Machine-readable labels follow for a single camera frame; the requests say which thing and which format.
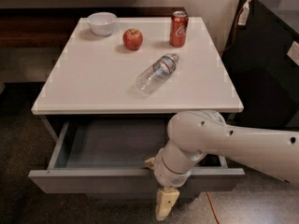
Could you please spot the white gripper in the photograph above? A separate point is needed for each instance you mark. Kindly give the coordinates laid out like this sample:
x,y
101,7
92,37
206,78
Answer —
x,y
168,175

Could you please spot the grey top drawer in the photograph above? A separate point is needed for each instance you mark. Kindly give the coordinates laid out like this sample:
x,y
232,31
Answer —
x,y
104,159

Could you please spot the clear plastic water bottle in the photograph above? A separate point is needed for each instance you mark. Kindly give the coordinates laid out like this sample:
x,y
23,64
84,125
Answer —
x,y
157,74

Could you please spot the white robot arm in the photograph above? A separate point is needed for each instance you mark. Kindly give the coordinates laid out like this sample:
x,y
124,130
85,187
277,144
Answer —
x,y
195,134

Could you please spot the white top drawer cabinet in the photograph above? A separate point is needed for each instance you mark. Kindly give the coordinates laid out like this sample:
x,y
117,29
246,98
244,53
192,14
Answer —
x,y
96,75

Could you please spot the red apple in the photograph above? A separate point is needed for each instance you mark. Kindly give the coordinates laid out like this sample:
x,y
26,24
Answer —
x,y
132,39

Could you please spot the red cola can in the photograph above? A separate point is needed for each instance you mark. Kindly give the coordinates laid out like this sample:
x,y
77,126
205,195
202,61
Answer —
x,y
178,28

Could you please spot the white bowl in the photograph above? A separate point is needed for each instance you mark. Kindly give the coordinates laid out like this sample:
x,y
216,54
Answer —
x,y
102,23

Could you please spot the white wall outlet plate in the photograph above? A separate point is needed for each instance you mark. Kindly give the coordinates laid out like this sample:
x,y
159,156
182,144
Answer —
x,y
293,52

